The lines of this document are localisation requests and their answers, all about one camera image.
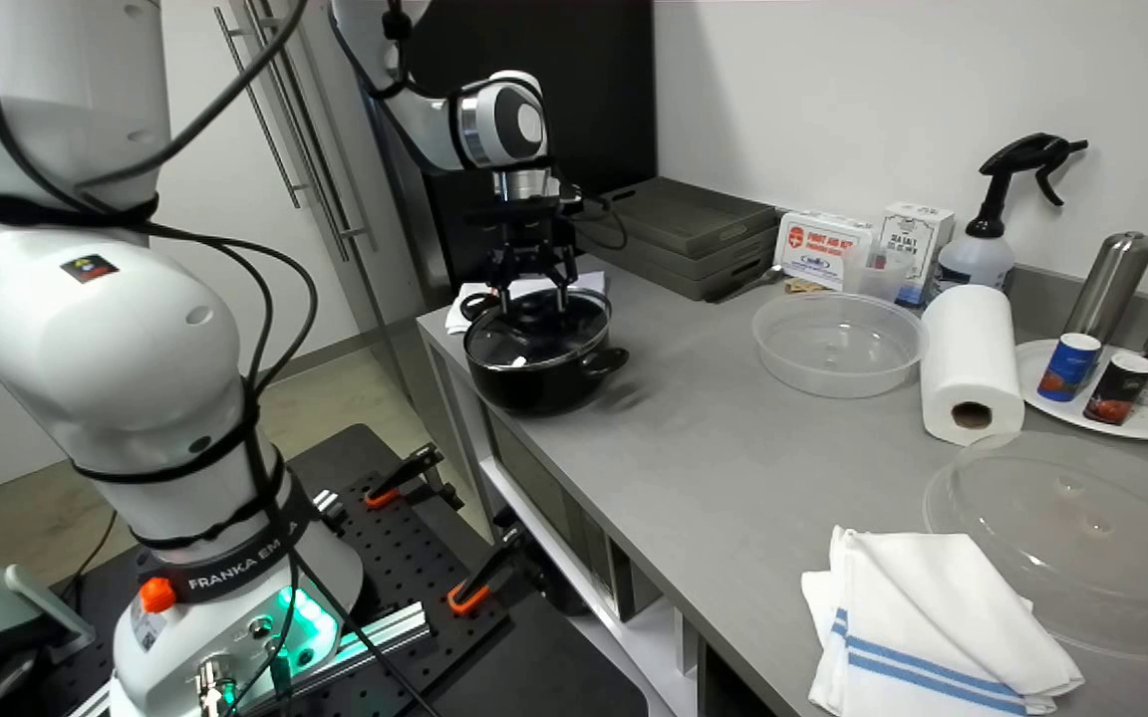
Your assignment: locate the glass lid with black knob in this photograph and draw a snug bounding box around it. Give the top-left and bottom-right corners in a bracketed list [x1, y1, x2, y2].
[462, 291, 609, 369]

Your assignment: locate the dark grey tray box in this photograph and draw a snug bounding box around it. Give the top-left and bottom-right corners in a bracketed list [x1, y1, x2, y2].
[579, 181, 780, 298]

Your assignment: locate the black cooking pot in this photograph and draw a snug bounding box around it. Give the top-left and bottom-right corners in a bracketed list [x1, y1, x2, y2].
[462, 291, 631, 417]

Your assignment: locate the red and white card box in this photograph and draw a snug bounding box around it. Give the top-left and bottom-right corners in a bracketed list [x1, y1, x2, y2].
[772, 210, 872, 291]

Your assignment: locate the paper towel roll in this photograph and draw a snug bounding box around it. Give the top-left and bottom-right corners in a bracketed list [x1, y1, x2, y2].
[921, 282, 1026, 448]

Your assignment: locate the large clear plastic lid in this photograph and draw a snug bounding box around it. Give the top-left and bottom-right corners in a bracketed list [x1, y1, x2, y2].
[926, 434, 1148, 659]

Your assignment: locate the white tissue box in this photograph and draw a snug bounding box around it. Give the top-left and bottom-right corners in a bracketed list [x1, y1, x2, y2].
[866, 202, 954, 308]

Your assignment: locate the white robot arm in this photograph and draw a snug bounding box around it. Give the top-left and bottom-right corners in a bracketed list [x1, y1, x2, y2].
[0, 0, 367, 717]

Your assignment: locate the black spray bottle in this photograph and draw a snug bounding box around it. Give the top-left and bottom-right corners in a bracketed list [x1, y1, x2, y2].
[934, 133, 1086, 291]

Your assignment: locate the red-brown spice jar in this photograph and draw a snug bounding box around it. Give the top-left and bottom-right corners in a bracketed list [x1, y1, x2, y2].
[1086, 352, 1148, 425]

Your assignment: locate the white plate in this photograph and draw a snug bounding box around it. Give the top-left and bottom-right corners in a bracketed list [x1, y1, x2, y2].
[1016, 337, 1148, 441]

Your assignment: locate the orange-handled clamp lower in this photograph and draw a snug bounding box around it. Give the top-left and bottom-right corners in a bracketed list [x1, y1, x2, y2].
[441, 531, 525, 618]

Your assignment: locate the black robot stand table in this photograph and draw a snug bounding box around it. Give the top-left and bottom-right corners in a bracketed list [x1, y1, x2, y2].
[0, 417, 650, 717]

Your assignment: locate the white blue-striped cloth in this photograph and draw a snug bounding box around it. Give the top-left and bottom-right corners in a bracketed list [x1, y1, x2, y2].
[801, 525, 1086, 717]

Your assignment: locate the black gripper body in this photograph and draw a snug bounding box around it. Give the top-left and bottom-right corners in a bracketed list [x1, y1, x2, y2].
[486, 169, 581, 286]

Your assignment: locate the orange-handled clamp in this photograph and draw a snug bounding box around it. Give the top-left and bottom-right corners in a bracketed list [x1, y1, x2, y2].
[361, 441, 441, 513]
[441, 531, 525, 618]

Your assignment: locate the steel shaker left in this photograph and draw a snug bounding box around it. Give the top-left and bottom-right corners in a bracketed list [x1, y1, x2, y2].
[1063, 233, 1148, 344]

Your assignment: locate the orange-handled clamp upper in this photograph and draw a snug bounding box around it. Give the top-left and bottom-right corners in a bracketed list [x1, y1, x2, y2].
[361, 441, 441, 513]

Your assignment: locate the blue spice jar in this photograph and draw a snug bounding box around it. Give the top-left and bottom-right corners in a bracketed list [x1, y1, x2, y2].
[1035, 331, 1099, 402]

